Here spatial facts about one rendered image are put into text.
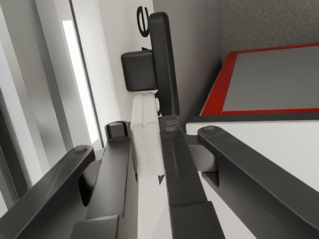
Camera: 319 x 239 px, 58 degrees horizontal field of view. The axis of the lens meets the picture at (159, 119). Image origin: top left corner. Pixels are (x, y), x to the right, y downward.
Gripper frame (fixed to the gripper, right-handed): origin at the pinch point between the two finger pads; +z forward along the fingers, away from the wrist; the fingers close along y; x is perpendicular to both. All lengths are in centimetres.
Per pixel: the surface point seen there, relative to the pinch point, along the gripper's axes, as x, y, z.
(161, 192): -9.5, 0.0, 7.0
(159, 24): 6.1, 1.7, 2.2
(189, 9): 6.8, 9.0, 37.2
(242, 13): 3, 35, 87
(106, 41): 5.5, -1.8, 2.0
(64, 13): 7.5, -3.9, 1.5
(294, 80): -8.1, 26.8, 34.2
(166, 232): -18.2, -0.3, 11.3
